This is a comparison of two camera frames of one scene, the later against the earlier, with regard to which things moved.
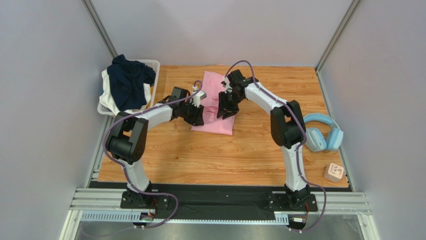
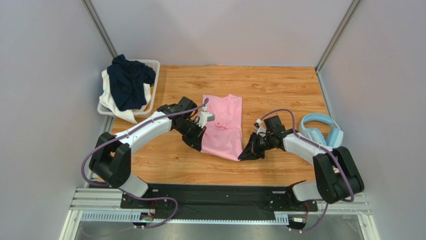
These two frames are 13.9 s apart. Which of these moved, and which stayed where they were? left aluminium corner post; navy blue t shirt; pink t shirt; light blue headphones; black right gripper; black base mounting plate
Moved: pink t shirt; black right gripper
Stayed: left aluminium corner post; navy blue t shirt; light blue headphones; black base mounting plate
